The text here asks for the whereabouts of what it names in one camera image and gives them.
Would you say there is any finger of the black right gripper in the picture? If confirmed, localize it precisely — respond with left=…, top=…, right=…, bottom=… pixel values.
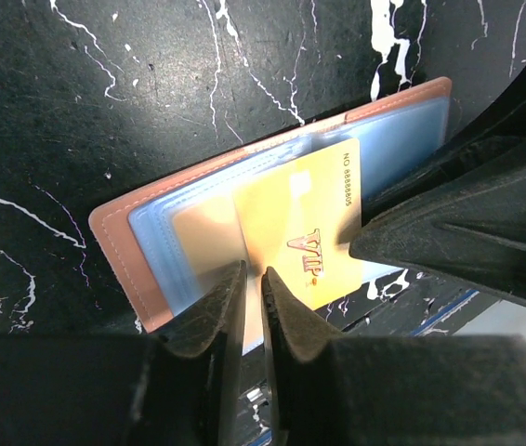
left=349, top=165, right=526, bottom=306
left=362, top=66, right=526, bottom=223

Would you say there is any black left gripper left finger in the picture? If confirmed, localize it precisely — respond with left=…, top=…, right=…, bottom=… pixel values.
left=0, top=261, right=247, bottom=445

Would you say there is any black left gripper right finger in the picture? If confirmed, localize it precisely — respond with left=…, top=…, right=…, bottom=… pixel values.
left=261, top=269, right=526, bottom=445

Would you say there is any gold VIP credit card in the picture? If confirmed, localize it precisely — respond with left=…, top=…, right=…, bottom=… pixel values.
left=233, top=138, right=362, bottom=309

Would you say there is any pink leather card holder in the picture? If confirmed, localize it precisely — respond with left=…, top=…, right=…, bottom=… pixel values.
left=89, top=77, right=452, bottom=351

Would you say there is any gold card in holder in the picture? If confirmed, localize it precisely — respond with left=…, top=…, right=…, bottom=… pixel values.
left=172, top=194, right=247, bottom=292

